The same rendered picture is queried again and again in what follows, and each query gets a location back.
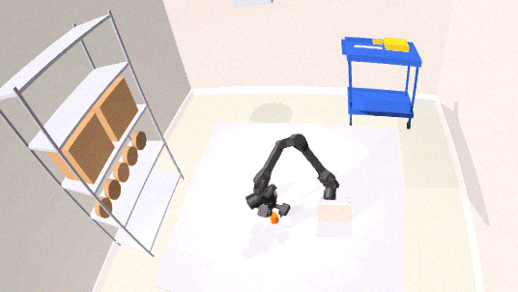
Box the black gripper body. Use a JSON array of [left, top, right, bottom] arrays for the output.
[[263, 199, 291, 217]]

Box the orange tapered knob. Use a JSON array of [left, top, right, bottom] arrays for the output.
[[270, 212, 279, 224]]

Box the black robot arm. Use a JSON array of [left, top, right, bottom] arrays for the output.
[[245, 133, 339, 219]]

